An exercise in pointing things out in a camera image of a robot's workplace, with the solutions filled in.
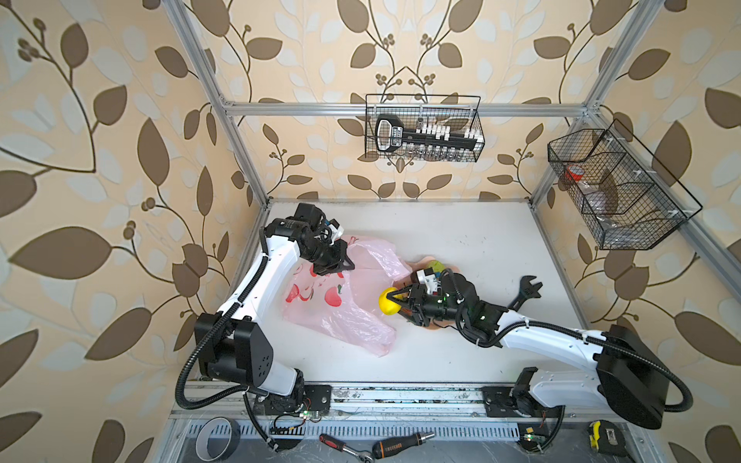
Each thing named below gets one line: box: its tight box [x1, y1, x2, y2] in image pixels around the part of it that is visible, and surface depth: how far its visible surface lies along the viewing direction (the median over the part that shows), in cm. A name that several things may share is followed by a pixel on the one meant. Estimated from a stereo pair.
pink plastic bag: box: [282, 235, 413, 357], surface depth 77 cm
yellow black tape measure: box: [586, 419, 628, 458], surface depth 68 cm
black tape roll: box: [194, 416, 242, 463], surface depth 69 cm
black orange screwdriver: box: [371, 431, 436, 459], surface depth 68 cm
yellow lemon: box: [378, 286, 404, 316], surface depth 74 cm
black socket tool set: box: [375, 113, 485, 160], surface depth 86 cm
